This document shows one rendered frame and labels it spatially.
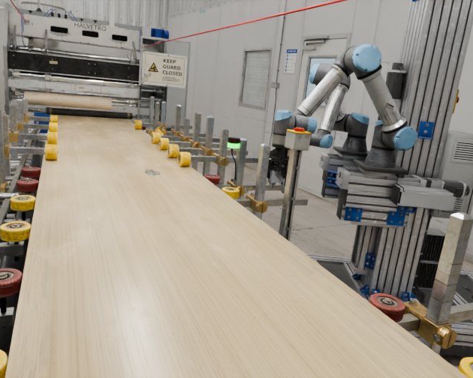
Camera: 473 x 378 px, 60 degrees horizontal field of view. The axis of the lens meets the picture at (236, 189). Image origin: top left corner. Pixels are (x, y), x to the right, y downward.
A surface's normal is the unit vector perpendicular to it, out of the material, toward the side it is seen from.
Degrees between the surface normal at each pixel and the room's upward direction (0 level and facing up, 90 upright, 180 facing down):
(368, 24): 90
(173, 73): 90
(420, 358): 0
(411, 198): 90
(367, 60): 84
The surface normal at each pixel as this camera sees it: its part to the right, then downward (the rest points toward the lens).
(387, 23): -0.87, 0.04
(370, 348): 0.10, -0.96
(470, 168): -0.01, 0.25
